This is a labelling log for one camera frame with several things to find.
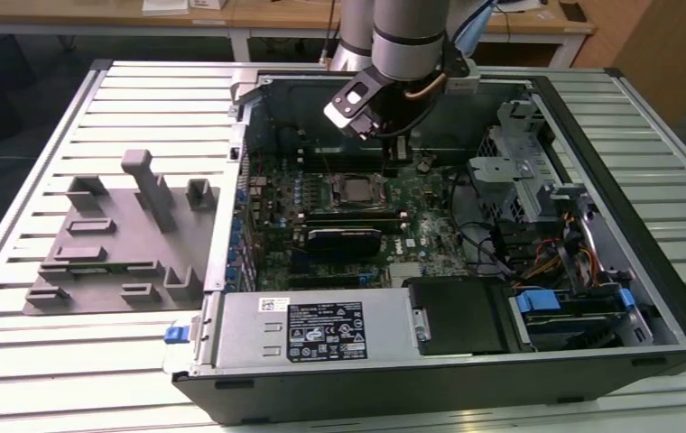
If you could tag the CPU socket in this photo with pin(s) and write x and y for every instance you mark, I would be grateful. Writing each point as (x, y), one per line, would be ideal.
(360, 208)

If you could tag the wooden cabinet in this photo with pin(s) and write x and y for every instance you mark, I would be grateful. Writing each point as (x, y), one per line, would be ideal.
(675, 54)

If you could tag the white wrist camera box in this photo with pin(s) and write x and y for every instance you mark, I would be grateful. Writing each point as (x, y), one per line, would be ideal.
(349, 97)

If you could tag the black phone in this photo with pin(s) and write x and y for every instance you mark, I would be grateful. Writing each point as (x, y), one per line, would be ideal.
(575, 11)

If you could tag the small white box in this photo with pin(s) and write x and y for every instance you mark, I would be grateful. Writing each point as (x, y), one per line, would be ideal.
(207, 3)

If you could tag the white paper sheet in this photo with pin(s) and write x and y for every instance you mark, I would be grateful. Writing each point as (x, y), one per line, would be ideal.
(166, 6)

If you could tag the silver power supply unit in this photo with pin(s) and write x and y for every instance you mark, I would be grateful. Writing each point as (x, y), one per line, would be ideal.
(247, 329)

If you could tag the small silver wrist camera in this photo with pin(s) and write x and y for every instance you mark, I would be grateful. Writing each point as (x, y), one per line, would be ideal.
(462, 81)

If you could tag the black expansion slot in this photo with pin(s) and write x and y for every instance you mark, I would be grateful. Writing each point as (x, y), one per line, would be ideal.
(325, 282)

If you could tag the hard disk in blue carrier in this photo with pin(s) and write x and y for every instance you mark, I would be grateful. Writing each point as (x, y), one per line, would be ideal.
(536, 301)

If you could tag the grey parts rack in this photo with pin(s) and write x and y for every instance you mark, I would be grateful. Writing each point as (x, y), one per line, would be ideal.
(133, 261)

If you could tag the black graphics card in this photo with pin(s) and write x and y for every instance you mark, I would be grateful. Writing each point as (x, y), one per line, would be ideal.
(344, 243)

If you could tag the wooden desk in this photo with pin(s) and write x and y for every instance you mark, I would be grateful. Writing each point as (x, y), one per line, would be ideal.
(536, 24)
(78, 18)

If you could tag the black PC case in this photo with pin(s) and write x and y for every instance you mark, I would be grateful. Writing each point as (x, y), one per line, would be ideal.
(440, 397)

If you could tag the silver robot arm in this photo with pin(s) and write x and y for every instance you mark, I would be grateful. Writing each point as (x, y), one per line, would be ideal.
(406, 45)

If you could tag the silver metal disk bay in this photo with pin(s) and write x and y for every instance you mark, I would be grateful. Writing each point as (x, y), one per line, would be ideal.
(500, 171)

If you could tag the green motherboard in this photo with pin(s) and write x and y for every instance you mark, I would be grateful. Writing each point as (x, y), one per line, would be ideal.
(440, 257)

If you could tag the silver CPU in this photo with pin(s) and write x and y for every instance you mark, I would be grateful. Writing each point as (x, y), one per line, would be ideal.
(362, 189)

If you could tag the black rear fan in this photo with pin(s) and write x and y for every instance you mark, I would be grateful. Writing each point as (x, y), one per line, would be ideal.
(287, 137)

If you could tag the blue plastic latch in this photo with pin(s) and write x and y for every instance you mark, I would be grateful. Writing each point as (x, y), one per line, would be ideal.
(175, 336)

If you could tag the black plastic shroud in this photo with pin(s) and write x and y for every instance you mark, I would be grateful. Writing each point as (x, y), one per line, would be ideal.
(457, 315)

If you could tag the silver chipset heatsink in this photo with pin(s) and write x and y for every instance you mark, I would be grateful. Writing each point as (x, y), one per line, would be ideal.
(406, 270)

